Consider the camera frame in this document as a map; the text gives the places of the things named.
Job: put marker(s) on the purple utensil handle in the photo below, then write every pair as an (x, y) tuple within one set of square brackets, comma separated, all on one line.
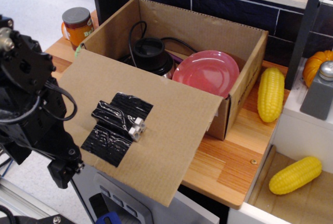
[(176, 59)]

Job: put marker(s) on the black blender base with cable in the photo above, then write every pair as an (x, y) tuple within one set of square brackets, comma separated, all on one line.
[(149, 54)]

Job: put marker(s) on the grey salt shaker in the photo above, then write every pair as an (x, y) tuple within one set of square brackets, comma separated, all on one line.
[(318, 100)]

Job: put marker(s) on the yellow toy corn in sink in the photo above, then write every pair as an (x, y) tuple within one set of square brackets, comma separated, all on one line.
[(295, 176)]

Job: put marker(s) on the pink plastic plate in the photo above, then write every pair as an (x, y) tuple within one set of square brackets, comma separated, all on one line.
[(214, 72)]

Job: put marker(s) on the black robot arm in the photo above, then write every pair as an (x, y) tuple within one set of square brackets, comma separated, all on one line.
[(33, 111)]

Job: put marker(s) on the brown cardboard box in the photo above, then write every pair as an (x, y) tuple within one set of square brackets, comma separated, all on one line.
[(169, 152)]

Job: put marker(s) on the yellow toy corn on counter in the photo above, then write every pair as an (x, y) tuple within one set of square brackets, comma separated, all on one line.
[(270, 94)]

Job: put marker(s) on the orange toy pumpkin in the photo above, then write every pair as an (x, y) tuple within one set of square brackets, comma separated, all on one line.
[(312, 65)]

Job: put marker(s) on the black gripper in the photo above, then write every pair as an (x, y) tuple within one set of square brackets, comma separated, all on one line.
[(58, 145)]

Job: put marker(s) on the grey toy oven front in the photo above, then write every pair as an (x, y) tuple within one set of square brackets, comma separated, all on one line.
[(100, 194)]

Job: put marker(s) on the orange can with grey lid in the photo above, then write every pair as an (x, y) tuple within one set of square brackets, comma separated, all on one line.
[(77, 25)]

